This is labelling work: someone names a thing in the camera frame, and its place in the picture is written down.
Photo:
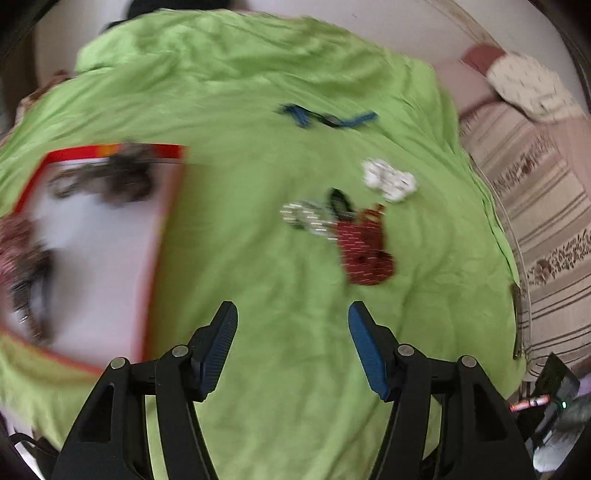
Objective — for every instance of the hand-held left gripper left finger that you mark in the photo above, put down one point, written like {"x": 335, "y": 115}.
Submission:
{"x": 217, "y": 357}

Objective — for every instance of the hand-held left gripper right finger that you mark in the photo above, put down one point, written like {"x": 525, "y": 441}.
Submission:
{"x": 369, "y": 360}

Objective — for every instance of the red patterned scrunchie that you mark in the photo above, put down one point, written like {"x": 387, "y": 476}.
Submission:
{"x": 364, "y": 251}

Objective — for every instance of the red tray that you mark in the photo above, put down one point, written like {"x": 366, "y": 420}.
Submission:
{"x": 101, "y": 258}

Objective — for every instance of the white dotted scrunchie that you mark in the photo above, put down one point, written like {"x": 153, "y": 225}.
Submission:
{"x": 388, "y": 180}

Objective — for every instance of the green blanket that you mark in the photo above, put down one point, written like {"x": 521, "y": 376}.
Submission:
{"x": 258, "y": 258}

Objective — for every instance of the black white striped scrunchie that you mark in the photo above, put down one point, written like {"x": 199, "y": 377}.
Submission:
{"x": 34, "y": 295}

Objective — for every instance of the grey black scrunchie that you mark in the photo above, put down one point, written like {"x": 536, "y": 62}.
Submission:
{"x": 127, "y": 182}

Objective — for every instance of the striped bed sheet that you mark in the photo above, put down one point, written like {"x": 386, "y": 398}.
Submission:
{"x": 535, "y": 184}

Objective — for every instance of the red white striped scrunchie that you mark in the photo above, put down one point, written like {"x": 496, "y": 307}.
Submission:
{"x": 14, "y": 254}

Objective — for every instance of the blue striped ribbon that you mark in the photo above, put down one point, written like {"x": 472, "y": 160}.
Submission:
{"x": 300, "y": 115}

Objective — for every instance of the cream patterned pillow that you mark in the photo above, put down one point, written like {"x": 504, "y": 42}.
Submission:
{"x": 531, "y": 85}

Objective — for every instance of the pink headboard cushion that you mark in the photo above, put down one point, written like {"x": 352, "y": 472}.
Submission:
{"x": 480, "y": 57}

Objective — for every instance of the black clothing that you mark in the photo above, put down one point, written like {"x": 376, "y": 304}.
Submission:
{"x": 184, "y": 7}

